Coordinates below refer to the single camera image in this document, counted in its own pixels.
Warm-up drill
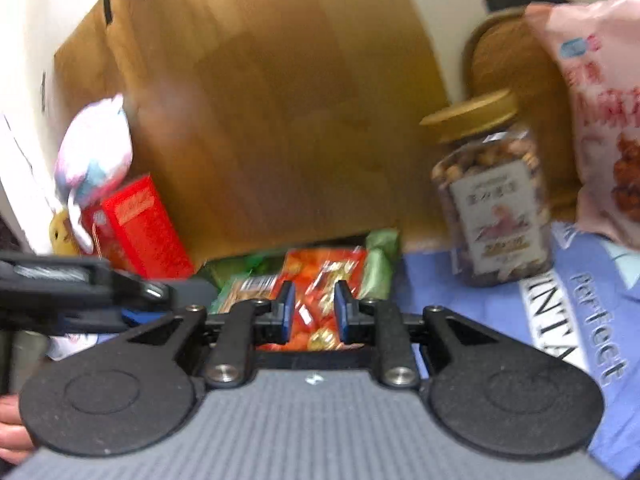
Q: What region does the clear nut jar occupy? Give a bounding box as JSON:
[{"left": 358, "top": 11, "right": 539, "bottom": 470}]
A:
[{"left": 418, "top": 88, "right": 555, "bottom": 289}]

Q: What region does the light green snack packet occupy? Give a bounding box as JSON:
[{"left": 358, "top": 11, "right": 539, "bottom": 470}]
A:
[{"left": 357, "top": 228, "right": 401, "bottom": 301}]

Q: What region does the blue printed blanket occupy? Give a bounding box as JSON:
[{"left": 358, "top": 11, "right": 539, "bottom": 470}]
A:
[{"left": 47, "top": 219, "right": 640, "bottom": 479}]

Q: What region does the pastel plush toy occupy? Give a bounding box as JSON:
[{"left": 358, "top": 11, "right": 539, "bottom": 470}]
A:
[{"left": 53, "top": 92, "right": 135, "bottom": 254}]

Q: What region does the clear cake packet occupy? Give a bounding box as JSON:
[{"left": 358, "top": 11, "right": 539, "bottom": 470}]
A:
[{"left": 209, "top": 273, "right": 281, "bottom": 316}]

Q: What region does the round wooden tray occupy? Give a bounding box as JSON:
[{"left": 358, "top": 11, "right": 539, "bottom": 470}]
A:
[{"left": 462, "top": 9, "right": 584, "bottom": 211}]

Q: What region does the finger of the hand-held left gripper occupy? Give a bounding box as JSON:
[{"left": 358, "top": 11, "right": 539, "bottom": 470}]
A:
[
  {"left": 55, "top": 309, "right": 171, "bottom": 335},
  {"left": 107, "top": 269, "right": 174, "bottom": 305}
]

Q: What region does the large wooden board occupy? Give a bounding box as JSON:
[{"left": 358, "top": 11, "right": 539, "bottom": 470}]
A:
[{"left": 52, "top": 0, "right": 451, "bottom": 267}]

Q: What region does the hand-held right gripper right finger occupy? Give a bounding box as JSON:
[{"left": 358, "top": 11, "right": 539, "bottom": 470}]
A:
[{"left": 333, "top": 280, "right": 506, "bottom": 389}]

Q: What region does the yellow plush duck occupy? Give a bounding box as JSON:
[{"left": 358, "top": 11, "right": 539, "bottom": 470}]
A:
[{"left": 48, "top": 209, "right": 81, "bottom": 256}]

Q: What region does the red gift bag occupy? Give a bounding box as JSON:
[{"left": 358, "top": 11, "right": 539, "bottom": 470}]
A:
[{"left": 79, "top": 173, "right": 196, "bottom": 281}]

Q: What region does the person's left hand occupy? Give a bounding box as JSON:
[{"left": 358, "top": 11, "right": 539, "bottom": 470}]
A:
[{"left": 0, "top": 394, "right": 37, "bottom": 467}]

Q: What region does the large pink snack bag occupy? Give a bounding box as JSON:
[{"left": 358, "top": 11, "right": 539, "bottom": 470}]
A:
[{"left": 523, "top": 0, "right": 640, "bottom": 251}]

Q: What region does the red orange snack packet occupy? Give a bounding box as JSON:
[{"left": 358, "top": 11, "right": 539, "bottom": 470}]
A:
[{"left": 257, "top": 245, "right": 369, "bottom": 352}]

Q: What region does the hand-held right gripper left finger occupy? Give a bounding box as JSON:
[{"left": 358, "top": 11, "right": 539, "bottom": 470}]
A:
[{"left": 120, "top": 280, "right": 296, "bottom": 389}]

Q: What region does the dark green snack packet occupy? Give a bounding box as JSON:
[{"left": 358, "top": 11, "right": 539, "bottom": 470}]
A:
[{"left": 235, "top": 254, "right": 286, "bottom": 281}]

